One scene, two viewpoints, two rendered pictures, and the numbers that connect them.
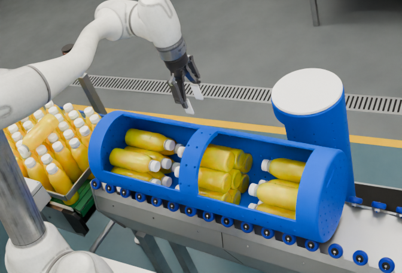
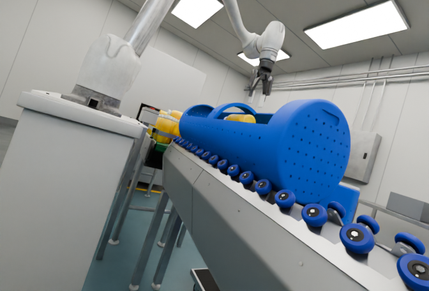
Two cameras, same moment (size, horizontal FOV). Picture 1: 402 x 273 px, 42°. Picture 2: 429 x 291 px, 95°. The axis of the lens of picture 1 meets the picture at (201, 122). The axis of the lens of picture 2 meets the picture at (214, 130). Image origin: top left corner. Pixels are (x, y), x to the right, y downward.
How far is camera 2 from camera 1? 1.40 m
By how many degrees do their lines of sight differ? 47
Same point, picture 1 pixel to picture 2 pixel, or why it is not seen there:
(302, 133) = not seen: hidden behind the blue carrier
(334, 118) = (341, 199)
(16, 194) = (146, 16)
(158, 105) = not seen: hidden behind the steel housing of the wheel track
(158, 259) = (155, 221)
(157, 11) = (276, 23)
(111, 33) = (247, 37)
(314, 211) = (293, 110)
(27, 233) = (128, 38)
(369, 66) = not seen: outside the picture
